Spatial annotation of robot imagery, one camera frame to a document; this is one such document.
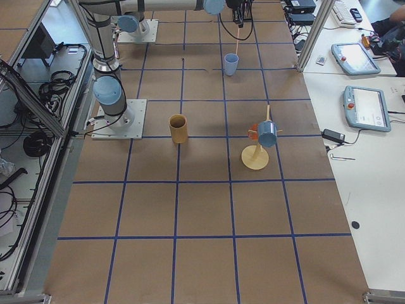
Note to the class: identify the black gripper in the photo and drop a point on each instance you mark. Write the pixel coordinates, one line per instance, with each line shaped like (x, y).
(236, 11)

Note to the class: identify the light blue plastic cup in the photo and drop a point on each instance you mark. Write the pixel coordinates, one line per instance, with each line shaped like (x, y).
(231, 61)

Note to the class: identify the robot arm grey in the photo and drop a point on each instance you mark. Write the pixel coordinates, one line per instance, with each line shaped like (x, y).
(108, 88)

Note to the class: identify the bamboo chopstick holder cup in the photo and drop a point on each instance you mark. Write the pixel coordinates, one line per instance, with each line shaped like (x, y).
(178, 128)

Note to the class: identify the white keyboard on desk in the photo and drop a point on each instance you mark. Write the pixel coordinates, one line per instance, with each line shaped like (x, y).
(342, 15)

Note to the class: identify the blue mug on tree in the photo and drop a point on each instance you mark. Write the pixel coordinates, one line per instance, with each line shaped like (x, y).
(267, 133)

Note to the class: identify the orange red silicone lid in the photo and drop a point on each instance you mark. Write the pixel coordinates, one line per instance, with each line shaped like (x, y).
(253, 132)

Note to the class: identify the upper teach pendant tablet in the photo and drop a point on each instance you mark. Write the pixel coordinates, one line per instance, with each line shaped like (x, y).
(354, 59)

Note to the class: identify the teach pendant tablet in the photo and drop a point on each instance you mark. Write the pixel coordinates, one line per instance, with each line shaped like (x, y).
(354, 59)
(365, 108)

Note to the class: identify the wooden mug tree stand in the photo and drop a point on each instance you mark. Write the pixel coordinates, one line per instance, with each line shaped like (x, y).
(255, 156)

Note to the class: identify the black power brick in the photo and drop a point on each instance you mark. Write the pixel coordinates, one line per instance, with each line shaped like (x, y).
(334, 136)

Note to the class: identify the lower teach pendant tablet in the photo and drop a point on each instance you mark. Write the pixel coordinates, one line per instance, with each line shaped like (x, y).
(365, 108)

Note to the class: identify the allen key on desk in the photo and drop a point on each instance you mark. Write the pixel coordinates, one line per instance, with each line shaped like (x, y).
(340, 158)

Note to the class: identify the black round desk grommet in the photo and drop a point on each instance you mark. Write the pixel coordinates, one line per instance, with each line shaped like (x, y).
(355, 224)

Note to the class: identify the diagonal aluminium frame post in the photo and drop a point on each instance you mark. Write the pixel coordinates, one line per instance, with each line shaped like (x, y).
(323, 13)

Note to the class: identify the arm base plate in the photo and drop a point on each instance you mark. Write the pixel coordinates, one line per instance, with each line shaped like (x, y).
(129, 126)
(132, 31)

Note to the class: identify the aluminium frame rail structure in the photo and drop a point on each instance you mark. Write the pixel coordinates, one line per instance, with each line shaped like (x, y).
(46, 69)

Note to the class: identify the coiled black cables floor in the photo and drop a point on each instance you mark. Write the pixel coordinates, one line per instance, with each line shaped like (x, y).
(37, 144)

